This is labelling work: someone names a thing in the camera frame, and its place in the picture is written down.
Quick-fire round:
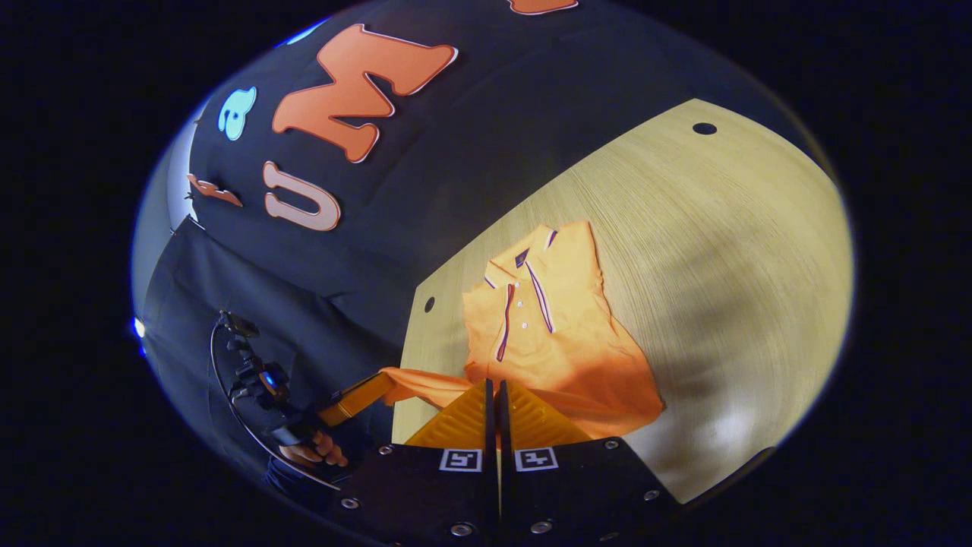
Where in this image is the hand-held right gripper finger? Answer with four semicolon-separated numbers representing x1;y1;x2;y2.
497;379;682;546
325;378;501;546

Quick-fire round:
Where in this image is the orange T-shirt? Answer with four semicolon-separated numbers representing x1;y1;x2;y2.
378;220;668;451

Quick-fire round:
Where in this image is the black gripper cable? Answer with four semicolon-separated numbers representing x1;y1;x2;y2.
208;315;342;492

